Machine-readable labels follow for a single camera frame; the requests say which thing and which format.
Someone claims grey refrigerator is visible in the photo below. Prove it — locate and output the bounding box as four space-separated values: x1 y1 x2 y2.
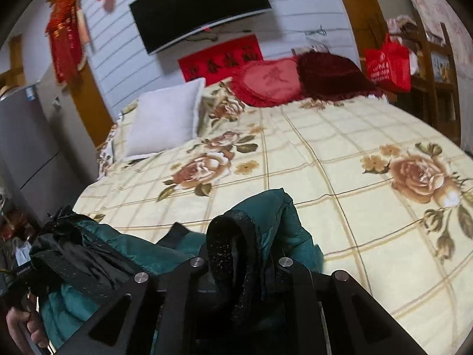
0 86 82 226

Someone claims person's left hand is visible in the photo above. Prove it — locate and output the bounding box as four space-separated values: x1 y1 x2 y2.
7 293 50 354

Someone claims red hanging wall decoration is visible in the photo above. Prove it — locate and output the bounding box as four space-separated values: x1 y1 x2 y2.
46 0 90 87

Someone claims floral cream bedspread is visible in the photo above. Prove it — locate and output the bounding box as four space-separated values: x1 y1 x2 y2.
74 81 472 354

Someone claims green quilted puffer jacket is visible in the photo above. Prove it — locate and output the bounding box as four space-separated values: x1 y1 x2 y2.
30 189 324 348

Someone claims dark red velvet cushion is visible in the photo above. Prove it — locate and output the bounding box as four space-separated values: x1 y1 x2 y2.
297 51 383 102

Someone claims red heart-shaped cushion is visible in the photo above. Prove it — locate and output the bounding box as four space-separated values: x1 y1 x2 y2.
230 57 304 107

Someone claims red banner with characters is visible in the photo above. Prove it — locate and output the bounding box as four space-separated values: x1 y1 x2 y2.
178 35 263 86

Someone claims wooden shelf rack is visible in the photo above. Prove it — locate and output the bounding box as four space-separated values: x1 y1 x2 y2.
394 10 461 145

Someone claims red shopping bag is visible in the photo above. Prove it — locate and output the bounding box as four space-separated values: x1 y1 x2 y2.
365 34 411 93

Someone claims wall-mounted black television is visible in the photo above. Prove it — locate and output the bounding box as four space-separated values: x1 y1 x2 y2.
130 0 272 54

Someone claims white square pillow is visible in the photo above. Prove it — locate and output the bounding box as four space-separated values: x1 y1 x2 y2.
124 78 206 161

